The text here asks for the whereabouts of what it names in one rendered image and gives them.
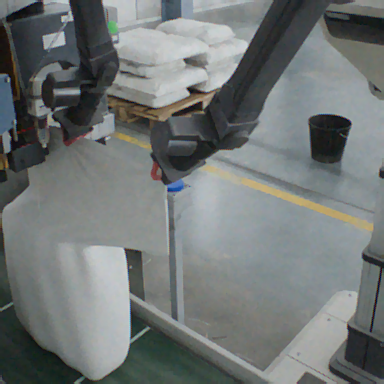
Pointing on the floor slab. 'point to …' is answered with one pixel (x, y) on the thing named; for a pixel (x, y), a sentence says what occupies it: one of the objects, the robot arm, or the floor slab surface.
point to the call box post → (176, 268)
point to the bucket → (328, 136)
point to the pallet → (124, 110)
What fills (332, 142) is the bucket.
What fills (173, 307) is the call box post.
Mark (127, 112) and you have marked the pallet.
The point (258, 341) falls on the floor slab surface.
